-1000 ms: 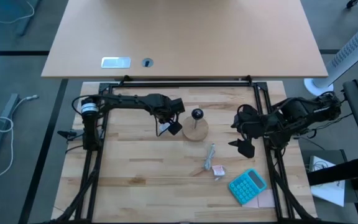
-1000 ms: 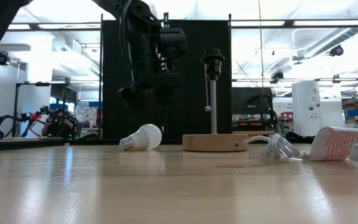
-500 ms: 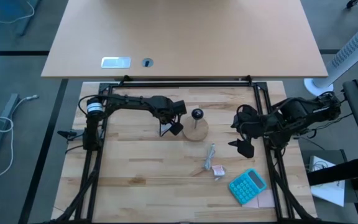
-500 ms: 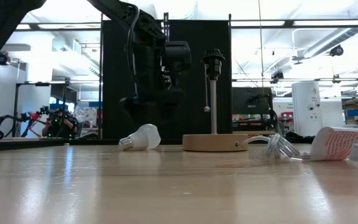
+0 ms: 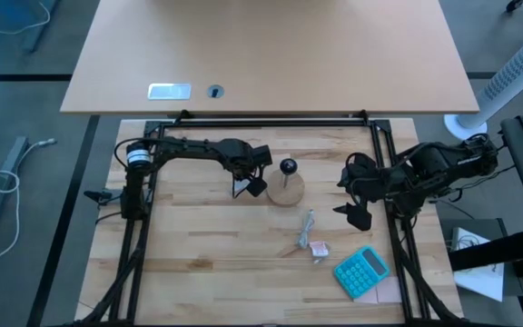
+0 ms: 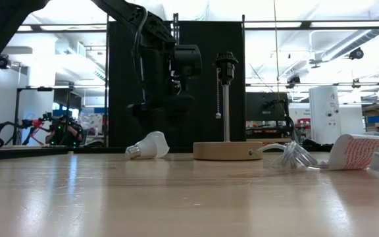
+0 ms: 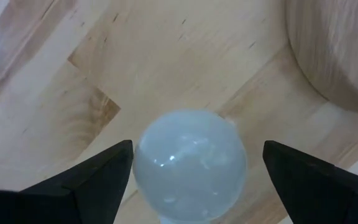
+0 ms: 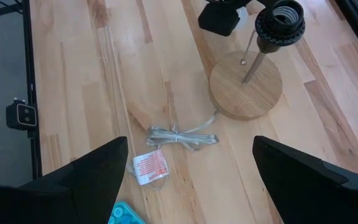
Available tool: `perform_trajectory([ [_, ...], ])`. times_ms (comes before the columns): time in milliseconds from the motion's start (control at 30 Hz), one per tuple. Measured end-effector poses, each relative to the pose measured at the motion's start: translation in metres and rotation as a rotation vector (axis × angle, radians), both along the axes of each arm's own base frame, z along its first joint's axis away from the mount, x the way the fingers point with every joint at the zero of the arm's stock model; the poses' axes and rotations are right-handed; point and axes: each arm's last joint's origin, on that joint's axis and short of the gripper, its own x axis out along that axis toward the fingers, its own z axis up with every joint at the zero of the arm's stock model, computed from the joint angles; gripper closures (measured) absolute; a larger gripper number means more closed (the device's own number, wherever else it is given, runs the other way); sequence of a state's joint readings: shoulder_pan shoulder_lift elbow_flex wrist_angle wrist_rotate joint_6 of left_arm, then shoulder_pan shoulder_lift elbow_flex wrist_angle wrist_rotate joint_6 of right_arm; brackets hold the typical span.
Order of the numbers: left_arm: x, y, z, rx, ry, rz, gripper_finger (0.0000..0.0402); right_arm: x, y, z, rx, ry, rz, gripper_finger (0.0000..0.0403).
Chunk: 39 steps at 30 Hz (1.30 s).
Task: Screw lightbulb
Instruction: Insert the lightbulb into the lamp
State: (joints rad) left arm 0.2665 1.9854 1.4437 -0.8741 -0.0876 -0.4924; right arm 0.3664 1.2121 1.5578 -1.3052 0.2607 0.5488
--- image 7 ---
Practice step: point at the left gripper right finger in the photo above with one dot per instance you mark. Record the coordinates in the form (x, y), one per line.
(315, 193)

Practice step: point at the white lightbulb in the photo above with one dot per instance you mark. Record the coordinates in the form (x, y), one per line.
(190, 168)

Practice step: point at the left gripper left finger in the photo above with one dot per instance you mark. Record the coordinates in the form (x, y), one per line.
(73, 193)

